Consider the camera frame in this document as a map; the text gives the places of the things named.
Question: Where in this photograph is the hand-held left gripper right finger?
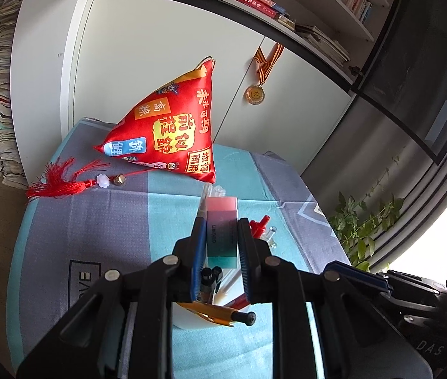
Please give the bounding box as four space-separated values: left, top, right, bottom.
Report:
236 217 433 379

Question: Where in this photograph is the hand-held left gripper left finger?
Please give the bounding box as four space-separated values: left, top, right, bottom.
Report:
16 215 210 379

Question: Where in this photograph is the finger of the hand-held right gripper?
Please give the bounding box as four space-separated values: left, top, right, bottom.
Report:
323 262 447 298

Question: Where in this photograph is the pink and green eraser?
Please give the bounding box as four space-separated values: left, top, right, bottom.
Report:
205 196 241 270

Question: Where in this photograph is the clear pen with white refill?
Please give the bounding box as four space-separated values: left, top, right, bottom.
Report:
265 225 280 249

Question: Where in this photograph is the red pen with black clip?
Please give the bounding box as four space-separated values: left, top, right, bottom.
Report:
223 294 250 310

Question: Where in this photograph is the yellow pen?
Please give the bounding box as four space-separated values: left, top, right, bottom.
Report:
178 301 256 328

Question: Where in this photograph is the translucent plastic cup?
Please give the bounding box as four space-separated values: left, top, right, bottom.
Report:
172 268 254 331

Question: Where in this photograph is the green potted plant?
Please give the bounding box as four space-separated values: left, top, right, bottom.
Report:
328 154 406 273

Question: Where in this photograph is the grey curtain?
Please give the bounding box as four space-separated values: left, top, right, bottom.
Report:
366 99 447 269

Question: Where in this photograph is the red pyramid pillow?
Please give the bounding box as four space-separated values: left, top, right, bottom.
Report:
93 57 217 184

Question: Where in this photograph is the red tassel charm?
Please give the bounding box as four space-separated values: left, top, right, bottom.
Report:
26 157 127 202

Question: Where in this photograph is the gold medal with striped ribbon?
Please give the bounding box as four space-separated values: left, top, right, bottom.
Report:
243 41 285 105

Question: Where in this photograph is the dark glass cabinet door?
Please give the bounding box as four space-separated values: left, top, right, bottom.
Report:
352 0 447 166

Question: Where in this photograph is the stack of worn books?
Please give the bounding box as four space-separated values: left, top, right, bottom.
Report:
295 24 351 68

